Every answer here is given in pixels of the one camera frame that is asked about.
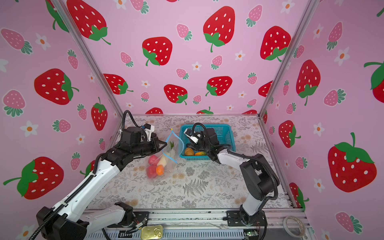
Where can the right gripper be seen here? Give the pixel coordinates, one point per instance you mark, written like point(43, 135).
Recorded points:
point(195, 145)

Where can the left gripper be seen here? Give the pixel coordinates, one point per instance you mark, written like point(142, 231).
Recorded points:
point(155, 146)

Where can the teal plastic basket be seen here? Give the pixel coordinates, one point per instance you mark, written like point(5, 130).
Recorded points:
point(223, 131)

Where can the magenta toy fruit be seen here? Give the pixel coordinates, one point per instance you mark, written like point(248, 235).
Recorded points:
point(153, 160)

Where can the red toy pepper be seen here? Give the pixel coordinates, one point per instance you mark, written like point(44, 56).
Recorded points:
point(151, 171)

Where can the clear zip top bag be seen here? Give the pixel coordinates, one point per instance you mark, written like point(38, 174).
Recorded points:
point(173, 154)

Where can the orange toy fruit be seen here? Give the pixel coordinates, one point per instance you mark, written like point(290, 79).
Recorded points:
point(160, 170)

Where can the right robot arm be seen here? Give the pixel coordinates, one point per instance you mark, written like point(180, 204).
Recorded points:
point(260, 179)

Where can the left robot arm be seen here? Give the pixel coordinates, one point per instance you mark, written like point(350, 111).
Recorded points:
point(65, 220)

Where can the gold tin can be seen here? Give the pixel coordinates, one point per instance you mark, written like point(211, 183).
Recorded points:
point(152, 232)

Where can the clear tape roll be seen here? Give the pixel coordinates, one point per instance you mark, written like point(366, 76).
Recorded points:
point(294, 227)

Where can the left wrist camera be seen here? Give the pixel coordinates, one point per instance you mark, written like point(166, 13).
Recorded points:
point(132, 136)

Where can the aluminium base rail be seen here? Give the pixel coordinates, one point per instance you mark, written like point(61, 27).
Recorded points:
point(221, 224)

